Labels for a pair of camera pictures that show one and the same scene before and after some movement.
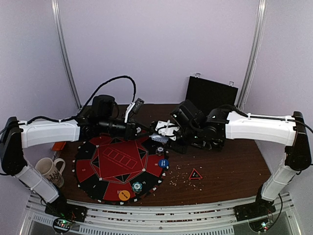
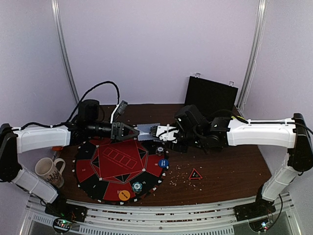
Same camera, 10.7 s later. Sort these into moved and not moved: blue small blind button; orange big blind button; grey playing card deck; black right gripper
Moved: grey playing card deck
Not moved: blue small blind button; black right gripper; orange big blind button
